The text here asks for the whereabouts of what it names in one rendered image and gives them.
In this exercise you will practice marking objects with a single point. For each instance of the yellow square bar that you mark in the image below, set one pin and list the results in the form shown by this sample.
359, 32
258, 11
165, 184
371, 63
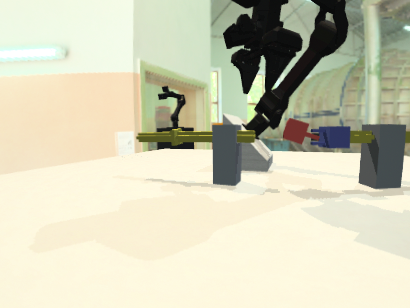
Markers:
226, 148

